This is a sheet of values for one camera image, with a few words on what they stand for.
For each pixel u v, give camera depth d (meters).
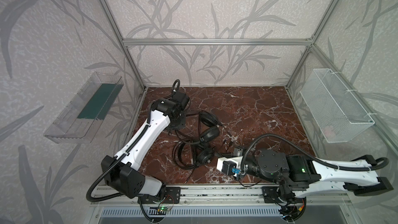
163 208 0.71
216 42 0.94
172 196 0.73
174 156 0.85
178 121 0.60
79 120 0.64
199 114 0.79
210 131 0.71
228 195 0.75
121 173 0.38
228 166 0.39
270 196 0.72
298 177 0.41
